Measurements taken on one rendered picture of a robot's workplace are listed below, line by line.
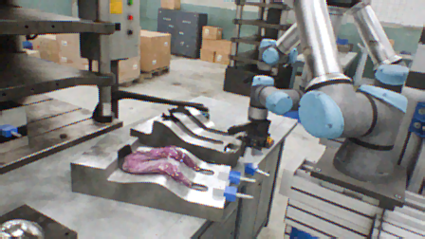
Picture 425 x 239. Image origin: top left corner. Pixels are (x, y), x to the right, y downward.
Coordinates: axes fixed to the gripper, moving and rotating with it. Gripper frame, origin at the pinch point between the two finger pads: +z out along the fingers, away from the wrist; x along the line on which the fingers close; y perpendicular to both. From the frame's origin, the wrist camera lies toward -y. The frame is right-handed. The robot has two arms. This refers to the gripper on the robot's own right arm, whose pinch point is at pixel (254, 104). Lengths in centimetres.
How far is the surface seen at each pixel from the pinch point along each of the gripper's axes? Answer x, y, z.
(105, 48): -57, -54, -24
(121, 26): -35, -70, -33
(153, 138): -62, -15, 8
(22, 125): -98, -54, 5
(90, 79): -65, -56, -10
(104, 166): -98, 0, 2
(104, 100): -58, -54, 1
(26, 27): -91, -57, -34
